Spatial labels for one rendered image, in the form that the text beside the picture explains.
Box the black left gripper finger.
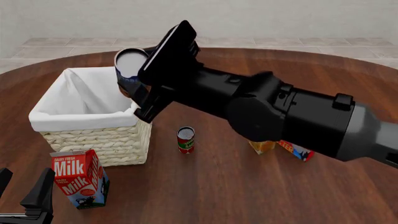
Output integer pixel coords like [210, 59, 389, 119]
[0, 167, 14, 198]
[19, 167, 57, 212]

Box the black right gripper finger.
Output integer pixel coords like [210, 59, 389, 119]
[130, 83, 153, 110]

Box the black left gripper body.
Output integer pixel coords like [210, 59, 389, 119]
[0, 208, 53, 224]

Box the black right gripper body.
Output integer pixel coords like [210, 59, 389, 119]
[133, 84, 175, 124]

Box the alphabet soup tin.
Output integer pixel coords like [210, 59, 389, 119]
[113, 47, 150, 104]

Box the red tomato sauce tin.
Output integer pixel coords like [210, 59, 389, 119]
[176, 126, 197, 155]

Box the white cloth basket liner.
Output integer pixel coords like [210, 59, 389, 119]
[28, 66, 141, 133]

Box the pale wicker basket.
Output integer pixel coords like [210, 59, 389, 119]
[39, 119, 153, 168]

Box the red and white milk carton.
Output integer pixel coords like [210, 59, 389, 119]
[49, 149, 111, 210]

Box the orange juice carton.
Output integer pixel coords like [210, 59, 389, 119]
[248, 139, 277, 156]

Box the red and blue printed box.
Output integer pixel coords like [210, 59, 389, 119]
[275, 139, 316, 162]

